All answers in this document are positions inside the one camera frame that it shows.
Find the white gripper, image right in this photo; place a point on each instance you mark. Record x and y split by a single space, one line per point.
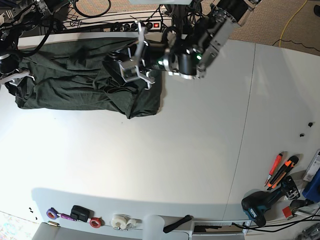
129 70

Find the white plastic cup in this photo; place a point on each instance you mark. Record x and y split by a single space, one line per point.
152 228

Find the black action camera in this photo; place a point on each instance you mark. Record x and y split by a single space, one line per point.
80 213

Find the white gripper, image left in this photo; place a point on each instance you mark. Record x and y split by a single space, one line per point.
15 78

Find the blue box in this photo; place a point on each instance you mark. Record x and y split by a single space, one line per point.
312 189

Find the teal black cordless drill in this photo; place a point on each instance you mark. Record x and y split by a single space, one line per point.
256 204

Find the purple tape roll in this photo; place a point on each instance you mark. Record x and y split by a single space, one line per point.
52 213

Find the black power strip red switch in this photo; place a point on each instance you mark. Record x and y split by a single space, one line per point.
133 27

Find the orange black utility knife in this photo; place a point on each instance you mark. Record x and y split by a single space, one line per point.
282 172

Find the dark green t-shirt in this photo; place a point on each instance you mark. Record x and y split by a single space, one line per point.
71 76

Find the red square tag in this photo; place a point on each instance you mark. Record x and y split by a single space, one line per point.
287 212

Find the red tape roll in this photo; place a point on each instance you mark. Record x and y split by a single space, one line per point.
95 222

